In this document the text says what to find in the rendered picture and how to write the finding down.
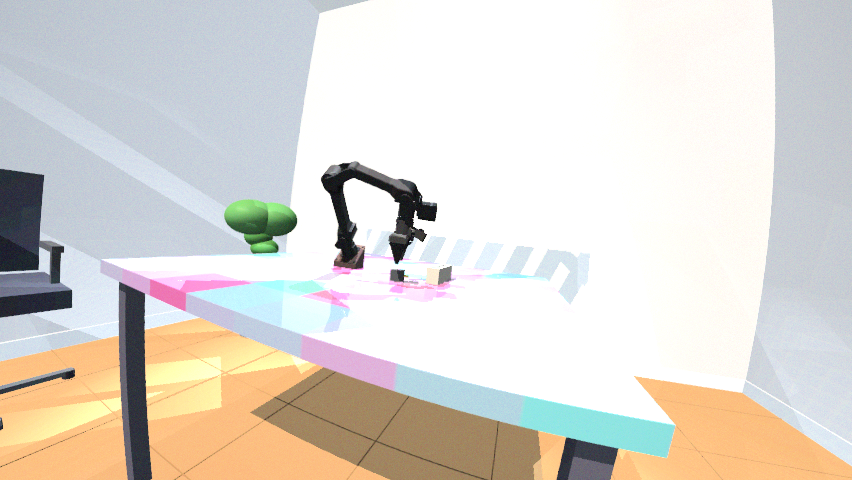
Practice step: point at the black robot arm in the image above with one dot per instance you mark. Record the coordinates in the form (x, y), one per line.
(404, 192)

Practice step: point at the black two-prong plug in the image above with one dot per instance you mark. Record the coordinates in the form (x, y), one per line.
(397, 275)

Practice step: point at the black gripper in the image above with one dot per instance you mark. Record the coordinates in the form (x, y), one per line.
(400, 238)

